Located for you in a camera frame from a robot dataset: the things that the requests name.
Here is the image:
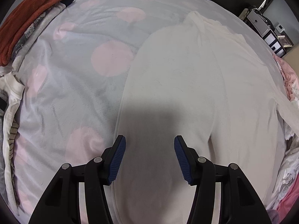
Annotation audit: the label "white black bedside table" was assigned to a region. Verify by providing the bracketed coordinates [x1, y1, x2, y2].
[239, 6, 294, 58]

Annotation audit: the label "grey pink-dotted bed sheet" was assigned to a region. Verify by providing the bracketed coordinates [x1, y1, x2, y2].
[14, 0, 285, 223]

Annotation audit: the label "red fleece folded garment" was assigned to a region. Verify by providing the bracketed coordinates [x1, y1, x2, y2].
[1, 0, 62, 67]

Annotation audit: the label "white folded sweatshirt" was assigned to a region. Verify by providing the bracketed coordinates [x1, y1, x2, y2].
[1, 72, 25, 215]

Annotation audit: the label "grey folded clothes under red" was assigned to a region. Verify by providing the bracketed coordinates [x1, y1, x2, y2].
[10, 0, 75, 72]

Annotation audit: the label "pink cloud-print pillow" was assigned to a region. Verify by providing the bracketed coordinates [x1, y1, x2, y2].
[273, 54, 298, 102]

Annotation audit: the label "plain pink pillow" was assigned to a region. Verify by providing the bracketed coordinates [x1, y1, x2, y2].
[277, 182, 298, 222]

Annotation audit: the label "cream white sweatshirt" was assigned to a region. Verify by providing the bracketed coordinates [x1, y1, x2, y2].
[112, 11, 298, 223]

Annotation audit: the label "purple fluffy garment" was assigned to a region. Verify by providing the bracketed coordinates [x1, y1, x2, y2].
[267, 209, 279, 224]

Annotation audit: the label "white fluffy garment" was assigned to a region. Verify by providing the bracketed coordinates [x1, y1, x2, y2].
[266, 122, 298, 210]

